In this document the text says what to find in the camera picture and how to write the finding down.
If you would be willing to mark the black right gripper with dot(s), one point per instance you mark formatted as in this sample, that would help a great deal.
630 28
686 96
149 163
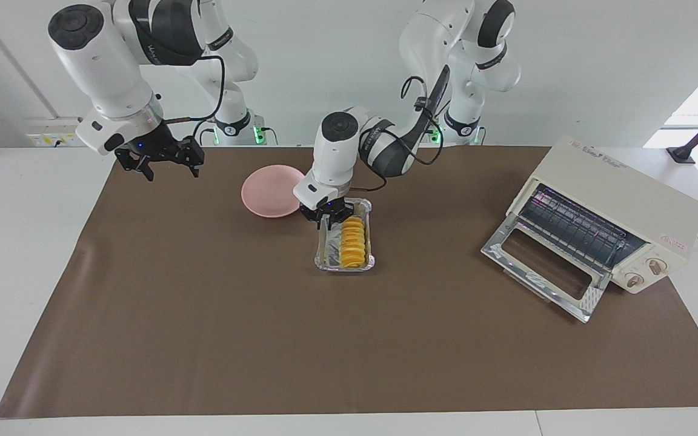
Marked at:
155 148

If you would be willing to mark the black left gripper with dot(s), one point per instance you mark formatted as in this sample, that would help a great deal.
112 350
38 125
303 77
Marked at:
328 211

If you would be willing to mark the sliced golden bread loaf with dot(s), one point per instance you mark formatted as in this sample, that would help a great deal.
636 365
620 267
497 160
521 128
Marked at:
354 242

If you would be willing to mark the aluminium foil baking tray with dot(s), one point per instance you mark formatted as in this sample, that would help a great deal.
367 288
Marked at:
328 251

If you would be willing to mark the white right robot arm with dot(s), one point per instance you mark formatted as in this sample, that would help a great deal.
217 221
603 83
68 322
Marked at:
106 66

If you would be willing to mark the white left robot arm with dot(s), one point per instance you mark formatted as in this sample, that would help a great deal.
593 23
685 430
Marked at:
337 157

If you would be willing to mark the chrome glass oven door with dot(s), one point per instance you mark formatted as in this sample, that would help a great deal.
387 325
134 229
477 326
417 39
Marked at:
506 242

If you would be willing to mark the white toaster oven body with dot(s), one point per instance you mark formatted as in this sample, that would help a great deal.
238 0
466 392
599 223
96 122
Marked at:
628 194

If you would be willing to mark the beige oven knob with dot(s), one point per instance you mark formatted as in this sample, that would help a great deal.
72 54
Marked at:
634 280
657 265

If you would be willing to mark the pink round plate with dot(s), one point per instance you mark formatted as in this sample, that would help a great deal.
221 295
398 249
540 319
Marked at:
267 191

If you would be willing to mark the brown table mat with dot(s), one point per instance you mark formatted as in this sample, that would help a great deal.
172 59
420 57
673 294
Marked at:
349 339

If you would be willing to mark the white wall socket box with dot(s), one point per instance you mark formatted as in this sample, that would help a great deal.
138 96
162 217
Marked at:
52 132

